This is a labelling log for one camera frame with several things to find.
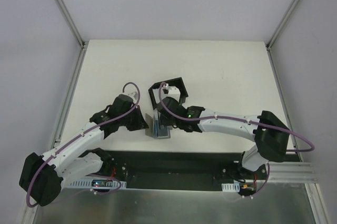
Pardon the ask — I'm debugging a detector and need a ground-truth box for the grey leather card holder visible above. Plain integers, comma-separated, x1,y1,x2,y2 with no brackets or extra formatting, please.
145,114,171,139

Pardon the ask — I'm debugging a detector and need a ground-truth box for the black plastic card box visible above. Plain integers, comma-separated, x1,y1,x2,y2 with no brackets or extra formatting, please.
148,77,189,109

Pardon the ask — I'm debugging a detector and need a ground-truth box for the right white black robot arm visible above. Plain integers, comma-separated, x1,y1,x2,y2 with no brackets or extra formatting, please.
158,106,289,179

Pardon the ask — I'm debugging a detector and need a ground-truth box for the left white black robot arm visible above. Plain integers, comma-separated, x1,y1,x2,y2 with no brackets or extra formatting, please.
19,106,148,208

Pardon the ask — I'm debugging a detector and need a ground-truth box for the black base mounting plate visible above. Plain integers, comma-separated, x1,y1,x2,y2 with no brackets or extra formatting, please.
107,151,268,196

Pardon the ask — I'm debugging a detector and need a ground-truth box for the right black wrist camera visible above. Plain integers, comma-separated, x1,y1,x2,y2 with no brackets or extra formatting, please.
158,97,186,119

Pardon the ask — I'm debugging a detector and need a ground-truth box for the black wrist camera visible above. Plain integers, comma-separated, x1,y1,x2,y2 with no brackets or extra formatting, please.
107,94,134,118
158,97,186,119

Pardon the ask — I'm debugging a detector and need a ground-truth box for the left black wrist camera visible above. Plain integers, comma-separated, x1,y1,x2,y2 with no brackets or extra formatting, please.
107,94,134,118

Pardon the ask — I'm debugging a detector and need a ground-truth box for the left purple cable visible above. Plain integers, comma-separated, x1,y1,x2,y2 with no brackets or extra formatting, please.
26,82,142,208

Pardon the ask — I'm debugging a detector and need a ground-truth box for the right white cable duct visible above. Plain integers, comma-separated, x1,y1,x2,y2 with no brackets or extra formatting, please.
221,181,240,193

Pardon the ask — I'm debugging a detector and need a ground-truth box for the right aluminium frame post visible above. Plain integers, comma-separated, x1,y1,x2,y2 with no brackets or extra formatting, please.
266,0,301,51

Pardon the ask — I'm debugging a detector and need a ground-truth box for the aluminium frame post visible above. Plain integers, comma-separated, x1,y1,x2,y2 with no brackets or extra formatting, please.
54,0,86,48
266,0,301,51

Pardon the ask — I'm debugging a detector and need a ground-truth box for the left aluminium frame post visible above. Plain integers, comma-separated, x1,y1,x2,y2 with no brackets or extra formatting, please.
54,0,86,48

